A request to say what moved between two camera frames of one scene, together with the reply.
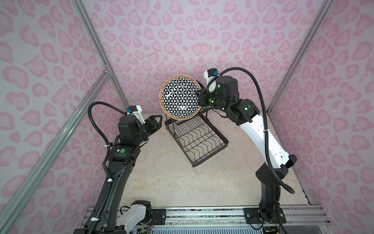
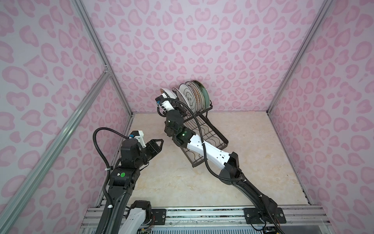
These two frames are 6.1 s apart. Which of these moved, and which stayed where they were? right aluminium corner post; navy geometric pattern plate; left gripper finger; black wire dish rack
Moved: left gripper finger; navy geometric pattern plate
Stayed: black wire dish rack; right aluminium corner post
